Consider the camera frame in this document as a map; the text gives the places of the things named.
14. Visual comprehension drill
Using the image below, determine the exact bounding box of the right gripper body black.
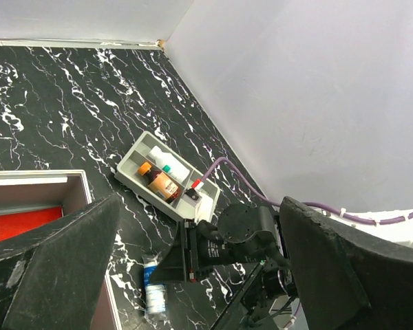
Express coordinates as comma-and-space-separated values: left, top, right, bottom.
151, 219, 227, 283

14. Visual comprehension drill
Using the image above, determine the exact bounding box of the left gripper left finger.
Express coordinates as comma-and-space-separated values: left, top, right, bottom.
0, 195, 120, 329

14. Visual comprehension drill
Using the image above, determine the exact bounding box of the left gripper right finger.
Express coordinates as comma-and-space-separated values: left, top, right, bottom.
279, 197, 413, 329

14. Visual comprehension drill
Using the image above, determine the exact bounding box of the white blue spray bottle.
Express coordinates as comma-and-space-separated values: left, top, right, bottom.
142, 254, 167, 321

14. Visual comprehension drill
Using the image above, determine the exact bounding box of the brown bottle orange cap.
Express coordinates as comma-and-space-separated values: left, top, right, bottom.
137, 162, 181, 204

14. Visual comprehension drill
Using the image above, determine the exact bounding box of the red first aid pouch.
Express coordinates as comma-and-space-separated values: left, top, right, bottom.
0, 206, 63, 241

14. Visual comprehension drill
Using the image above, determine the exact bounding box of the white green medicine bottle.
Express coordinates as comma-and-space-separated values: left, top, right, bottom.
147, 146, 190, 183

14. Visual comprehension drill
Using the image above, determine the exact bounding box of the grey divided plastic tray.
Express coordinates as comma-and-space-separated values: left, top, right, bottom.
115, 131, 221, 222

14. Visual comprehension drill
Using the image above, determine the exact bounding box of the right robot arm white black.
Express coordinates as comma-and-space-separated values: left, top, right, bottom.
149, 198, 413, 329

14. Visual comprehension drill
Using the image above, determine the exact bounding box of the grey metal medicine case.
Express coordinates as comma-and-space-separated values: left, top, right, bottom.
0, 170, 120, 329

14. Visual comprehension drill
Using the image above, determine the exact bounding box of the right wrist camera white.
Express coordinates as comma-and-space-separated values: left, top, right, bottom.
184, 179, 214, 222

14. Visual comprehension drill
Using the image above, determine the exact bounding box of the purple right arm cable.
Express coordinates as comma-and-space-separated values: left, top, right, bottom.
199, 156, 413, 226

